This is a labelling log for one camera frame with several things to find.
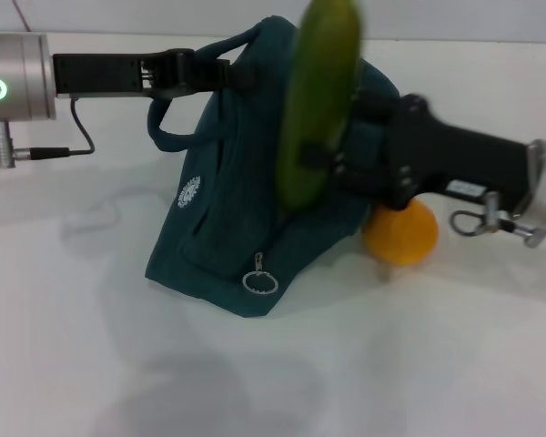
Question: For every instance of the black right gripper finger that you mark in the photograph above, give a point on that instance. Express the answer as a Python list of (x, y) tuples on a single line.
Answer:
[(373, 104), (320, 155)]

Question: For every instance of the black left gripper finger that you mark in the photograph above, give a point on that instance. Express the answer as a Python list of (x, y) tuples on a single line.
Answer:
[(218, 75)]

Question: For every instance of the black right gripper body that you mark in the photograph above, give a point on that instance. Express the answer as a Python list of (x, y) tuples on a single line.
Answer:
[(414, 150)]

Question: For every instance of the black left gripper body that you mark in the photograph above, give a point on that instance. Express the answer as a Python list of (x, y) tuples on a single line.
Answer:
[(95, 73)]

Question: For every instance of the green cucumber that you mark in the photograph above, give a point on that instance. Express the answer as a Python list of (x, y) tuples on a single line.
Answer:
[(318, 91)]

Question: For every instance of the orange yellow pear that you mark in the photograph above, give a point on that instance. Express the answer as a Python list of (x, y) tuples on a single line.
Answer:
[(405, 236)]

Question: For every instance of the teal fabric lunch bag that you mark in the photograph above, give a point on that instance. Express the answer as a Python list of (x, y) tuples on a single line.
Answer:
[(227, 205)]

